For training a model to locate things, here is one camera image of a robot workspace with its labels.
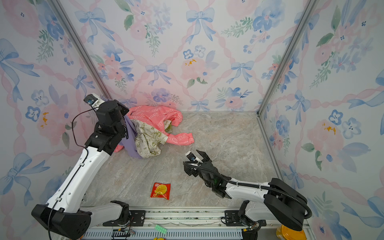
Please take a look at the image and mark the purple t-shirt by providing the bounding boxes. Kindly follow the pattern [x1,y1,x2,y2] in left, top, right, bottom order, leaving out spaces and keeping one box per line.
[121,115,142,159]

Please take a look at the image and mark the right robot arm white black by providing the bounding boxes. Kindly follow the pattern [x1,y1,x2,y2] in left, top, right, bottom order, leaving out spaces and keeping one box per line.
[183,151,313,231]

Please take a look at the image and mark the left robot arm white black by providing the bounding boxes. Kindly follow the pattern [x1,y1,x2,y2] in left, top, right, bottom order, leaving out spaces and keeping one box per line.
[32,95,132,240]

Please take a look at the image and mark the pink patterned cloth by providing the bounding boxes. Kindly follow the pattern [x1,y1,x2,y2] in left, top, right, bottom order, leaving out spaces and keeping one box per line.
[115,106,195,152]

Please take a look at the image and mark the cream green patterned cloth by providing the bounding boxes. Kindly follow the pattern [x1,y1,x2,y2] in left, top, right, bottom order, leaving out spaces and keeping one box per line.
[131,120,168,158]

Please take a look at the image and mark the red snack packet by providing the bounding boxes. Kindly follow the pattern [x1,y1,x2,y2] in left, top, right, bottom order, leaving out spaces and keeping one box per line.
[151,183,171,200]

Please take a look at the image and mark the green small plastic piece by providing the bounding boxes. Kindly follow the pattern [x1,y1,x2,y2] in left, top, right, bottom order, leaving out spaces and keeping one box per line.
[155,225,168,235]

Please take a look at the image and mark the yellow round object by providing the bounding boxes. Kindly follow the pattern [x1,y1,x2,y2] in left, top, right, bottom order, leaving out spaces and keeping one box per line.
[276,225,307,240]

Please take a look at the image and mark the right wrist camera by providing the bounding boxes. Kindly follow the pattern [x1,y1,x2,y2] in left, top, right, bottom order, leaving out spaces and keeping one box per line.
[186,151,201,164]

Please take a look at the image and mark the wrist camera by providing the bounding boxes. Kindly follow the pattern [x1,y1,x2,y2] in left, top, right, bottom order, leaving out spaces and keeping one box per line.
[84,94,105,109]
[186,151,201,164]

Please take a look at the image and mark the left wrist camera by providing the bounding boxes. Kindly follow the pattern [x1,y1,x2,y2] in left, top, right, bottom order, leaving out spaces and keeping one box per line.
[84,94,105,109]

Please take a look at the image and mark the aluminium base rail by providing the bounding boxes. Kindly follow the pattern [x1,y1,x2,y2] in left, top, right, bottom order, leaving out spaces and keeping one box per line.
[53,206,316,240]

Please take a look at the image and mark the aluminium corner post left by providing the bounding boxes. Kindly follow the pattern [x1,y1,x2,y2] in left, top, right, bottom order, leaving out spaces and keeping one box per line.
[48,0,112,99]

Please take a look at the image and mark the aluminium corner post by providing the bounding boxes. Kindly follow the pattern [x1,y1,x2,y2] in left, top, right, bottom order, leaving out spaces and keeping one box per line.
[48,0,112,99]
[257,0,318,118]

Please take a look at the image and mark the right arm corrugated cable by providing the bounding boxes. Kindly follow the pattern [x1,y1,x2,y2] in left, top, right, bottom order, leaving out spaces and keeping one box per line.
[183,161,313,220]

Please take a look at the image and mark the aluminium corner post right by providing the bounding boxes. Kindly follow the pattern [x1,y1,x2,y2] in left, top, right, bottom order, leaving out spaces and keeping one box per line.
[257,0,318,118]

